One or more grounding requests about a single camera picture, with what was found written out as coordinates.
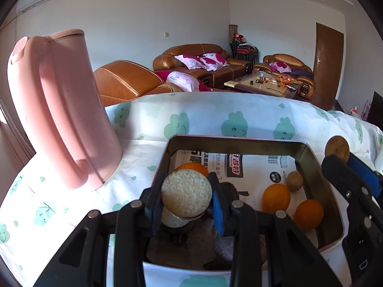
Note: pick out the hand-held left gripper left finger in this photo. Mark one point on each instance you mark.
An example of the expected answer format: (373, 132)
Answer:
(158, 212)

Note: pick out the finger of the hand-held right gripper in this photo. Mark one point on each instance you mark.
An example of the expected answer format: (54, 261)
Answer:
(363, 172)
(338, 173)

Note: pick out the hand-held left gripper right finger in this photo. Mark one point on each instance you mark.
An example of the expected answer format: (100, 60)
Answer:
(217, 212)

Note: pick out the pink metal tin box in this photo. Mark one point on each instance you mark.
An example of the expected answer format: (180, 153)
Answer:
(320, 179)

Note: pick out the small layered round cake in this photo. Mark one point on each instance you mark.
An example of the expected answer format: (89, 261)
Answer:
(187, 192)

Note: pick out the small orange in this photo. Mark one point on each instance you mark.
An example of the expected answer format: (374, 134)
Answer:
(194, 167)

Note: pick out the tan round fruit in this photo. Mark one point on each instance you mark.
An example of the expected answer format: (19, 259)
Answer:
(294, 181)

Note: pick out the printed paper liner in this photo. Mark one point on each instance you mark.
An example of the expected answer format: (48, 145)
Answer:
(254, 167)

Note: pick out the black television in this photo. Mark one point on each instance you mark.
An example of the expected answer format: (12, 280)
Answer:
(377, 109)

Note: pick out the dark television stand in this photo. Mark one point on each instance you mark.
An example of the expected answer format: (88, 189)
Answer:
(329, 103)

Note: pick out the purple blanket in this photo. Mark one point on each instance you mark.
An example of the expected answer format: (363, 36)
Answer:
(300, 73)

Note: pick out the brown wooden door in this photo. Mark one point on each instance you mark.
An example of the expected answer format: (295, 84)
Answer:
(327, 62)

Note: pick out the wooden coffee table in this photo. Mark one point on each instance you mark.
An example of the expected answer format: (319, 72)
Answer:
(254, 88)

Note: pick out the pink floral pillow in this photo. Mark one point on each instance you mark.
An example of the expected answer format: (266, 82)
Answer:
(190, 62)
(279, 66)
(214, 60)

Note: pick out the brown leather armchair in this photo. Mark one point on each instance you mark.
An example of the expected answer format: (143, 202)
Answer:
(125, 77)
(287, 59)

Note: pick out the pink kettle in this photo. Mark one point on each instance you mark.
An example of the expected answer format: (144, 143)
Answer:
(59, 110)

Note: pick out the stack of black chairs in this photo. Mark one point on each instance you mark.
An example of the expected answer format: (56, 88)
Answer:
(244, 50)

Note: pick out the brown leather sofa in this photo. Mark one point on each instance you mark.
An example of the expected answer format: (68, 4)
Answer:
(191, 49)

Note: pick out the tall floor vase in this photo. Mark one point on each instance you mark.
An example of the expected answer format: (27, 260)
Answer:
(232, 34)

